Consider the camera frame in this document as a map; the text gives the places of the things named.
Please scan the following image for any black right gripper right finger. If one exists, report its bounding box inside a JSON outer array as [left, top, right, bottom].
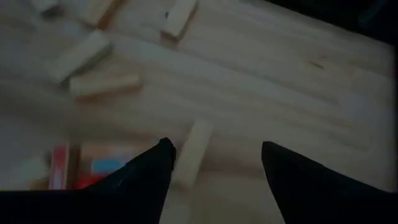
[[261, 141, 398, 224]]

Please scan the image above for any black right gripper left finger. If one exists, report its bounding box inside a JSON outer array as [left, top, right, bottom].
[[0, 138, 177, 224]]

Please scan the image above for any red chunky toy block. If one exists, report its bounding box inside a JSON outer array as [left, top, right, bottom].
[[76, 173, 108, 190]]

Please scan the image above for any wooden block pink side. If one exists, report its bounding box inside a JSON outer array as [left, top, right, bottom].
[[49, 142, 71, 190]]

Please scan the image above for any wooden block blue side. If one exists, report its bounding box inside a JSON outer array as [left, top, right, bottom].
[[91, 157, 127, 174]]

